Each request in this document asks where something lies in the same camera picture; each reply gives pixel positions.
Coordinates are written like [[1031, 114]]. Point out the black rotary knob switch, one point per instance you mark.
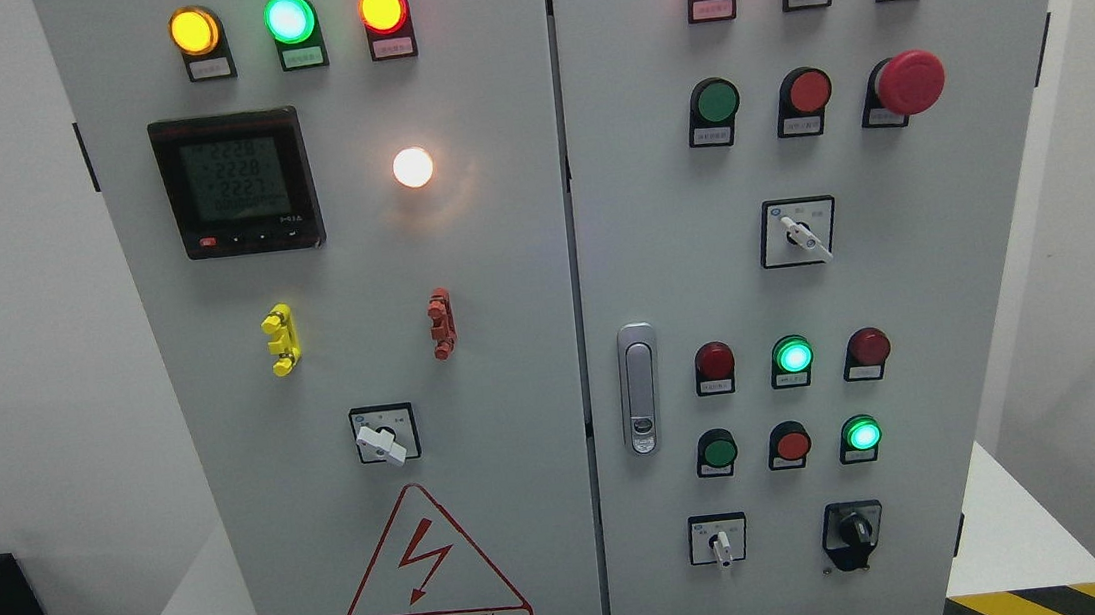
[[850, 533]]

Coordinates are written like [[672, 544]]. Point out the red terminal connector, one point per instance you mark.
[[443, 328]]

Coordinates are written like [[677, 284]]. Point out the dark red indicator light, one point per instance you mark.
[[714, 369]]

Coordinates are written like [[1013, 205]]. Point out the white indicator light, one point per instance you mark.
[[413, 167]]

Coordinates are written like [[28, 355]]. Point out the green push button lower left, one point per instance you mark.
[[716, 453]]

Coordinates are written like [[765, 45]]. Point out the grey left cabinet door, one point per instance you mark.
[[501, 422]]

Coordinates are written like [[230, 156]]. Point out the grey cabinet door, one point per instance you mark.
[[671, 236], [501, 422]]

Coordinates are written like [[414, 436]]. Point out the lit green indicator light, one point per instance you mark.
[[792, 357]]

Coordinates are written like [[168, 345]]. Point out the green push button second row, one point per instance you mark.
[[713, 106]]

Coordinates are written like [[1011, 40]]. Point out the yellow terminal connector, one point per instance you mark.
[[283, 343]]

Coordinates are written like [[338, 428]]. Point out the red push button lower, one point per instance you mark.
[[789, 445]]

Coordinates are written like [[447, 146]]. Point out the grey right cabinet door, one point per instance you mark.
[[671, 236]]

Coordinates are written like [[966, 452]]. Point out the red electric hazard warning sticker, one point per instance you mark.
[[426, 564]]

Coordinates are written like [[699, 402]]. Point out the black digital power meter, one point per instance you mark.
[[239, 183]]

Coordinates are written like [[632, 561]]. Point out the red push button second row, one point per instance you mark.
[[803, 96]]

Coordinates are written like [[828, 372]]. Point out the green illuminated button lower right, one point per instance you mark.
[[860, 438]]

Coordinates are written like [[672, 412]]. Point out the red indicator light top left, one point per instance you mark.
[[388, 27]]

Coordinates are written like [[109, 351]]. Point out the green indicator light top left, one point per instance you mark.
[[295, 29]]

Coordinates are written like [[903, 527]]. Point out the red emergency stop mushroom button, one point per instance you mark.
[[899, 87]]

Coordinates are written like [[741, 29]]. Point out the yellow indicator light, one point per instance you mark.
[[200, 37]]

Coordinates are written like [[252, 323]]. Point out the white platform with hazard stripes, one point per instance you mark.
[[1014, 559]]

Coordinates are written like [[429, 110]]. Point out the silver door lock handle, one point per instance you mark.
[[637, 372]]

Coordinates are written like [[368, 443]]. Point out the white selector switch left door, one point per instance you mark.
[[385, 433]]

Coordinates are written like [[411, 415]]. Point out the white selector switch upper right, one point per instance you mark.
[[797, 231]]

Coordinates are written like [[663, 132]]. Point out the white selector switch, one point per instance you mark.
[[719, 539], [797, 231]]

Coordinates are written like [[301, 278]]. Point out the white selector switch lower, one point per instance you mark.
[[719, 539]]

